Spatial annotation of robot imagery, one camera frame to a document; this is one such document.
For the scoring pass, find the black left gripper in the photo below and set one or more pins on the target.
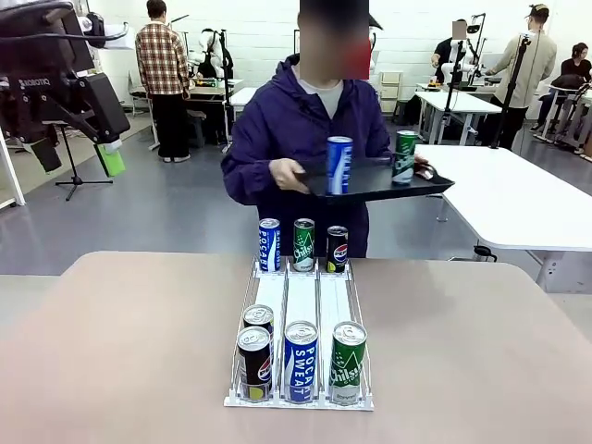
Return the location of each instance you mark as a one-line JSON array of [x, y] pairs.
[[37, 55]]

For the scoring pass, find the blue Pocari Sweat can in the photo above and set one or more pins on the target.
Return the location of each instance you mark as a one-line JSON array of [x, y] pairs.
[[269, 245], [340, 166], [300, 365]]

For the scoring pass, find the black serving tray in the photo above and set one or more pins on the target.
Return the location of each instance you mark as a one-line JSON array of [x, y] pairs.
[[370, 185]]

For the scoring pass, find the green Chilsung cider can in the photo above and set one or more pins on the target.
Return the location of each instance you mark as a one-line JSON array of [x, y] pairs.
[[404, 157], [304, 245], [348, 370]]

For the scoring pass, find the purple-sleeved right forearm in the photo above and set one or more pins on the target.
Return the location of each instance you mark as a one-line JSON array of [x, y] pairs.
[[245, 180]]

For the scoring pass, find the small white robot arm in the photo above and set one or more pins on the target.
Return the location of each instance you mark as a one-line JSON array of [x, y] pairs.
[[205, 46]]

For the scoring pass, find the person in purple jacket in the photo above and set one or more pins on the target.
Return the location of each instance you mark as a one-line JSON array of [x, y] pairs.
[[296, 129]]

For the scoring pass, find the person in black jacket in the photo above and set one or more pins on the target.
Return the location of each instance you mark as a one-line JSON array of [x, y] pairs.
[[446, 53]]

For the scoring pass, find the person's right hand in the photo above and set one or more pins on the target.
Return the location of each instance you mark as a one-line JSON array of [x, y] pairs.
[[284, 175]]

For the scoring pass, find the person's left hand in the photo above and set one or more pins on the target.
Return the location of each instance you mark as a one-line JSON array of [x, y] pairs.
[[423, 165]]

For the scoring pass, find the thin black tripod stand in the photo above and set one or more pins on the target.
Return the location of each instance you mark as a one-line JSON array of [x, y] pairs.
[[74, 176]]

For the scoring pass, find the man in plaid shirt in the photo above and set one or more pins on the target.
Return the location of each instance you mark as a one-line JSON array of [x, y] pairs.
[[162, 60]]

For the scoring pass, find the white lab desk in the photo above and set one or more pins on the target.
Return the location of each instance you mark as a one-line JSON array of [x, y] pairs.
[[208, 90]]

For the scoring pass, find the black pole stand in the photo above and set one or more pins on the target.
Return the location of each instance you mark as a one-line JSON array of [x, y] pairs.
[[226, 92]]

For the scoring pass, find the white standing desk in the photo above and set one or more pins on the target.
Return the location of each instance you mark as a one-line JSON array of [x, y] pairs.
[[242, 94]]

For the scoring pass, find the black Pepsi can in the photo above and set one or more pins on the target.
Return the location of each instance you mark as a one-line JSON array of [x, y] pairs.
[[258, 315], [254, 365], [337, 252]]

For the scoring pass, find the white can dispenser rack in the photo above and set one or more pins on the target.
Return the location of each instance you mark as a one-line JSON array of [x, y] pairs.
[[303, 287]]

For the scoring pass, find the white drawer cabinet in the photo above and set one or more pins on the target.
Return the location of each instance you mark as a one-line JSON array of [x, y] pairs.
[[390, 83]]

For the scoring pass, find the long white table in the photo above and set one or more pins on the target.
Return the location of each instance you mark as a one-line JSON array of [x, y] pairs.
[[462, 102]]

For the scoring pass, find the black kettle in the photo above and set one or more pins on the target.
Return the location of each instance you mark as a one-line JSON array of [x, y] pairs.
[[483, 254]]

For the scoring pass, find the large white table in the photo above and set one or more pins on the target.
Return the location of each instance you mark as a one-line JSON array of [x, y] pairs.
[[509, 194]]

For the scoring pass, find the man in beige jacket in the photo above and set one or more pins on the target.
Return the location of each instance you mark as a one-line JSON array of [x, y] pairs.
[[532, 65]]

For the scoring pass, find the woman in black clothes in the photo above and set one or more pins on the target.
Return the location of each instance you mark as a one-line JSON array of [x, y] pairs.
[[575, 65]]

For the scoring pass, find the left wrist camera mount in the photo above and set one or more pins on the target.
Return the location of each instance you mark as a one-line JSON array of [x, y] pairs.
[[115, 39]]

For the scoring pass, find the tall black camera tripod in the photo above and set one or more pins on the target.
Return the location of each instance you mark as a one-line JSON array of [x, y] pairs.
[[511, 92]]

